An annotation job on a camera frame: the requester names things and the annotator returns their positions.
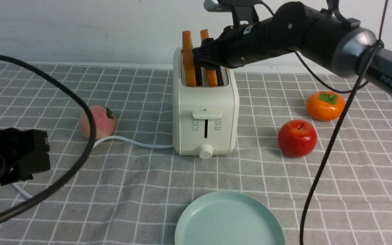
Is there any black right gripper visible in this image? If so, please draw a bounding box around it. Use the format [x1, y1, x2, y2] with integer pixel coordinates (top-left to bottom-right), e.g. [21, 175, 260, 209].
[192, 20, 293, 70]

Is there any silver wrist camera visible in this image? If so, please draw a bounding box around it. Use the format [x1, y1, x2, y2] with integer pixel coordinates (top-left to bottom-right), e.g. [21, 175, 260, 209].
[203, 0, 260, 28]

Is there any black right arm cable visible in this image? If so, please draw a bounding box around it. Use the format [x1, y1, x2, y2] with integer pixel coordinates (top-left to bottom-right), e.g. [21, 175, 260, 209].
[257, 0, 389, 245]

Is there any orange persimmon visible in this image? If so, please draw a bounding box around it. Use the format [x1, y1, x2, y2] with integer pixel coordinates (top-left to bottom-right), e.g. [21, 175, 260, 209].
[306, 91, 346, 121]

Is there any pink peach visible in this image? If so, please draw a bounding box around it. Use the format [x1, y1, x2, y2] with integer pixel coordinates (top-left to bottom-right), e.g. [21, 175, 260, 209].
[78, 105, 117, 140]

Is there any toast slice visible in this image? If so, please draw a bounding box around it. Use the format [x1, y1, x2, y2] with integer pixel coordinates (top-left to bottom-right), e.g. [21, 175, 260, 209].
[200, 29, 218, 87]
[182, 31, 197, 87]

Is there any red apple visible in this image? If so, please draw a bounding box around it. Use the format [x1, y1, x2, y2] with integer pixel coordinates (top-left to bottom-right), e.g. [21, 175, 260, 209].
[277, 119, 318, 158]

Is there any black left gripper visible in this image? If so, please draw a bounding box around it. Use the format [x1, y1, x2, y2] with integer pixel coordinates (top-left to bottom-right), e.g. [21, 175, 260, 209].
[0, 128, 50, 186]

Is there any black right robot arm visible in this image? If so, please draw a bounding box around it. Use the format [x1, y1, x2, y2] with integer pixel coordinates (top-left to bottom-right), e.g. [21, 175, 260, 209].
[192, 0, 392, 95]

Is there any grey white-checked tablecloth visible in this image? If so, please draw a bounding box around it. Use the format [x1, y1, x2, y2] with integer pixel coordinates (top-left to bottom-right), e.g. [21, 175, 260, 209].
[0, 63, 392, 245]

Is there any white two-slot toaster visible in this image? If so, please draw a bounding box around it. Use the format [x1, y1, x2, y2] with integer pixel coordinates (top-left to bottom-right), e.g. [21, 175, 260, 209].
[172, 48, 240, 159]

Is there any light green plate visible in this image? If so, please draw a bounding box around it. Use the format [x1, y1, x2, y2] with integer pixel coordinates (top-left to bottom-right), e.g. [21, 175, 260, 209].
[174, 191, 286, 245]

